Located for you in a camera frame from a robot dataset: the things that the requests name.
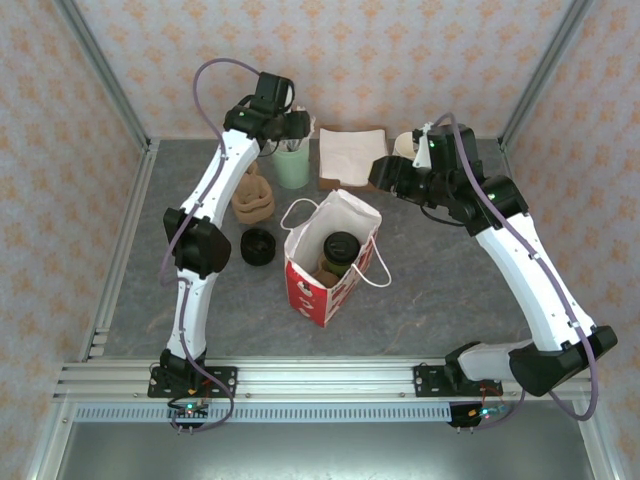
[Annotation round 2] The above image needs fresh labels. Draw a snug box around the stack of napkins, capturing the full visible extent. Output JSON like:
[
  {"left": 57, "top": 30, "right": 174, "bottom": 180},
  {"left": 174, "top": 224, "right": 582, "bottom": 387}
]
[{"left": 317, "top": 123, "right": 390, "bottom": 192}]

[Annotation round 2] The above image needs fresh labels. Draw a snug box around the mint green tumbler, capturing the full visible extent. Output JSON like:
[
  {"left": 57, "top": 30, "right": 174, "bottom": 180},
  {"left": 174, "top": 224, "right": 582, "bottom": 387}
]
[{"left": 271, "top": 141, "right": 311, "bottom": 190}]

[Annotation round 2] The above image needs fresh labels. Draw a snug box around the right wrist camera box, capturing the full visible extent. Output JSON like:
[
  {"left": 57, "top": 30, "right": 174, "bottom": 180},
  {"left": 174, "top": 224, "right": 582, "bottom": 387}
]
[{"left": 410, "top": 121, "right": 484, "bottom": 176}]

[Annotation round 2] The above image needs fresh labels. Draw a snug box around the left aluminium frame post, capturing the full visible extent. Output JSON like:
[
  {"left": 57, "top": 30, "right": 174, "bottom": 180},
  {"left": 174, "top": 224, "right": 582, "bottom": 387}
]
[{"left": 52, "top": 0, "right": 154, "bottom": 154}]

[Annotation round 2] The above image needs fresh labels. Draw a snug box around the right aluminium side rail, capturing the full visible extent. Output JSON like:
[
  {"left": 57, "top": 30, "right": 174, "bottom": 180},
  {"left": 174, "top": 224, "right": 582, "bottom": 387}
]
[{"left": 499, "top": 142, "right": 591, "bottom": 331}]

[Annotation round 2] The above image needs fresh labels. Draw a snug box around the right aluminium frame post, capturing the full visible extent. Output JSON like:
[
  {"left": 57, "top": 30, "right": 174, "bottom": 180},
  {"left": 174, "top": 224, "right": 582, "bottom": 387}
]
[{"left": 498, "top": 0, "right": 599, "bottom": 151}]

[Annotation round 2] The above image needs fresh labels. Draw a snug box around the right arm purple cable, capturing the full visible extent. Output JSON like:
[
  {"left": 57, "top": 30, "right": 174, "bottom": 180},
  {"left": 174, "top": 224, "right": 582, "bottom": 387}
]
[{"left": 430, "top": 111, "right": 600, "bottom": 431}]

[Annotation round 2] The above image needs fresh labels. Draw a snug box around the sheet metal shelf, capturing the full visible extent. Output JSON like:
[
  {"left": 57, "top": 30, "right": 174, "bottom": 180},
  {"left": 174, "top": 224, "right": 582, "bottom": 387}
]
[{"left": 29, "top": 422, "right": 619, "bottom": 480}]

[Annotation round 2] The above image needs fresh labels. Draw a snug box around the stack of white paper cups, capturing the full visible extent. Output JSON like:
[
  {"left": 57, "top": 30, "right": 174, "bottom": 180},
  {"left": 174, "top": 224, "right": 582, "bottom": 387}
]
[{"left": 392, "top": 130, "right": 419, "bottom": 164}]

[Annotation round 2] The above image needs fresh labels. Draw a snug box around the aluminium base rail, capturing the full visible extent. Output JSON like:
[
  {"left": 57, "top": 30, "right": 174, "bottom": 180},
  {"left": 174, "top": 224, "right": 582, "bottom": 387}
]
[{"left": 52, "top": 357, "right": 601, "bottom": 403}]

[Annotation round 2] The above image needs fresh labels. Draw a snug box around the red and white paper bag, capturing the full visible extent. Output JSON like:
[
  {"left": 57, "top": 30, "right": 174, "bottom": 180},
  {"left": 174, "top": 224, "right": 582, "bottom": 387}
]
[{"left": 279, "top": 188, "right": 393, "bottom": 329}]

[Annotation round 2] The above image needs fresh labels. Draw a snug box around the brown pulp cup carrier stack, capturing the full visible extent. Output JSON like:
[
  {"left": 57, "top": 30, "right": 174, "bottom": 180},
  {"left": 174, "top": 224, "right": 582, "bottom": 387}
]
[{"left": 231, "top": 177, "right": 276, "bottom": 226}]

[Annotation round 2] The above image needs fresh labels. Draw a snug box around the stack of black cup lids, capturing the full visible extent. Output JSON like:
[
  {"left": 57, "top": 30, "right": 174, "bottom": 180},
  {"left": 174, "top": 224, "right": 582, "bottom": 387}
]
[{"left": 239, "top": 228, "right": 279, "bottom": 268}]

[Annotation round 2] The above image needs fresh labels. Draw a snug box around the slotted grey cable duct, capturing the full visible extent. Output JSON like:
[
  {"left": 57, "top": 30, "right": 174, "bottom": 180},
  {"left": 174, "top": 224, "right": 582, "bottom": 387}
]
[{"left": 73, "top": 403, "right": 454, "bottom": 425}]

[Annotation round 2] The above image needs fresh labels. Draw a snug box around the aluminium side rail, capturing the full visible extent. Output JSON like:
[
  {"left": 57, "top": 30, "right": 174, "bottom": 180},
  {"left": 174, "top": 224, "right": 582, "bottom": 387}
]
[
  {"left": 499, "top": 142, "right": 591, "bottom": 331},
  {"left": 77, "top": 142, "right": 161, "bottom": 362}
]

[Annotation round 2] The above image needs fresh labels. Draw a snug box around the aluminium frame post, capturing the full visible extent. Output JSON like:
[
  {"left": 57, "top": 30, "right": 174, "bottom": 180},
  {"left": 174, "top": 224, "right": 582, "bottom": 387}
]
[
  {"left": 52, "top": 0, "right": 154, "bottom": 154},
  {"left": 498, "top": 0, "right": 599, "bottom": 151}
]

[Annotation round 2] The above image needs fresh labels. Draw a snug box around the takeout coffee cup black lid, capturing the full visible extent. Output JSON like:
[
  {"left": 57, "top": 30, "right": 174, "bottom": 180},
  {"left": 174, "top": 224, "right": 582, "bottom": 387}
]
[{"left": 322, "top": 230, "right": 362, "bottom": 279}]

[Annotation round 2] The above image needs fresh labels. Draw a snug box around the left aluminium side rail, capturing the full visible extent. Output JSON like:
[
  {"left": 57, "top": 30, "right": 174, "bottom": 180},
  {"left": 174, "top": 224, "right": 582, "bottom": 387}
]
[{"left": 77, "top": 142, "right": 161, "bottom": 362}]

